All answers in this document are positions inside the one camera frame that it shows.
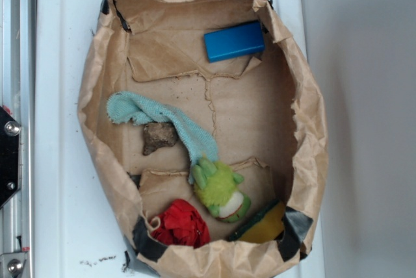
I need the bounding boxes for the aluminium frame rail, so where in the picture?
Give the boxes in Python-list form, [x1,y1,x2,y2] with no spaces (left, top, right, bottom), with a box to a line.
[1,0,36,277]

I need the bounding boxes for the brown rock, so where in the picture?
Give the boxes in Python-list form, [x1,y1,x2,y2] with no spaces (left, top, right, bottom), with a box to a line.
[143,122,179,156]

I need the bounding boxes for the white plastic bin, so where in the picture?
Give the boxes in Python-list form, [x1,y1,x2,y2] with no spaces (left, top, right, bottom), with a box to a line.
[31,0,326,278]

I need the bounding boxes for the light blue cloth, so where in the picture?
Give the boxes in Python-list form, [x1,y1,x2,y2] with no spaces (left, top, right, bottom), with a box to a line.
[106,91,219,166]

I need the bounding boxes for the black bracket plate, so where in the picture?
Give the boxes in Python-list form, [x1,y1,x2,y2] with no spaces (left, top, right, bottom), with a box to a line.
[0,107,21,208]

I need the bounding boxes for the green plush toy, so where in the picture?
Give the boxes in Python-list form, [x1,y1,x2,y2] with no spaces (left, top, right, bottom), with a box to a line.
[191,157,251,223]

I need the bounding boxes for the brown paper bag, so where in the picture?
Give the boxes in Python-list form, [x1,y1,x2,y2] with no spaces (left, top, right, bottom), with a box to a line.
[78,0,328,277]

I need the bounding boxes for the red crumpled paper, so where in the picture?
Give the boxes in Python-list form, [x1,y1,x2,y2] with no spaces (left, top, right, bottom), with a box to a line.
[151,199,211,248]

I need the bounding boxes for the blue rectangular block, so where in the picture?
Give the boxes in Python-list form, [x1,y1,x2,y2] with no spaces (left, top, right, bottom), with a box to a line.
[203,21,265,62]

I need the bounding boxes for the yellow green sponge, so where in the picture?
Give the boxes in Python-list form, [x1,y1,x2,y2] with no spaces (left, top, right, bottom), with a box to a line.
[228,200,285,244]

